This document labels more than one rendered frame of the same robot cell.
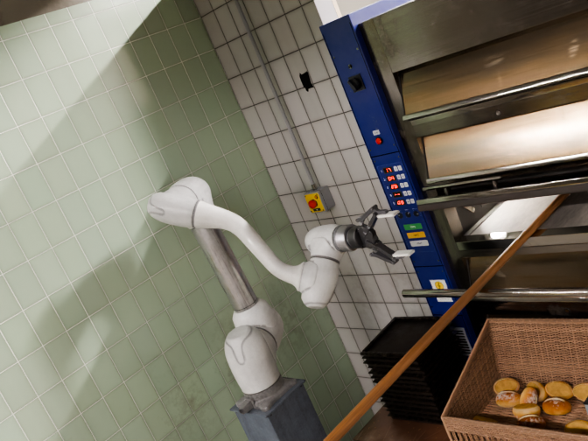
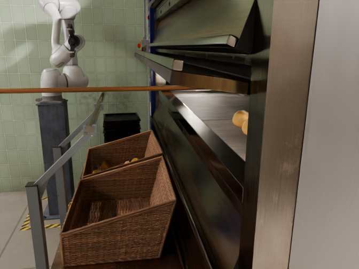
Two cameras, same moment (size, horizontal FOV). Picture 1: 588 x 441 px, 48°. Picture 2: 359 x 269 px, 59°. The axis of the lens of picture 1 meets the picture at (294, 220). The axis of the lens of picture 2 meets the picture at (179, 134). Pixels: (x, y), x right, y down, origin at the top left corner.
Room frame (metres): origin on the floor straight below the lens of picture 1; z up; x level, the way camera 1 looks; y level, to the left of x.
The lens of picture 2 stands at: (0.51, -1.88, 1.45)
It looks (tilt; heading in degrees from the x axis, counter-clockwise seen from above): 15 degrees down; 30
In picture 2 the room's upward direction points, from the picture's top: 1 degrees clockwise
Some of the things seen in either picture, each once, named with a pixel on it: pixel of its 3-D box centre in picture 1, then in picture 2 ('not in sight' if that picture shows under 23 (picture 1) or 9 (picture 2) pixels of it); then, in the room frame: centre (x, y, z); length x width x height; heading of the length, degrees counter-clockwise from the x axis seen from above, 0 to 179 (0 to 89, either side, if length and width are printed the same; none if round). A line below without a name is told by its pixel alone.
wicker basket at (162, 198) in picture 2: not in sight; (121, 202); (1.60, -0.93, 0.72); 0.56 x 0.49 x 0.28; 39
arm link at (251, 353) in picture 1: (249, 354); (52, 81); (2.29, 0.35, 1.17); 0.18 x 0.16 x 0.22; 164
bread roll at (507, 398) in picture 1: (507, 397); not in sight; (2.22, -0.48, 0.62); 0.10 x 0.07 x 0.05; 60
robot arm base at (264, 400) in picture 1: (260, 391); (49, 98); (2.27, 0.37, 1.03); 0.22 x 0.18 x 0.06; 131
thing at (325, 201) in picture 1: (318, 199); (144, 45); (2.92, -0.14, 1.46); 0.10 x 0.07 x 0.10; 40
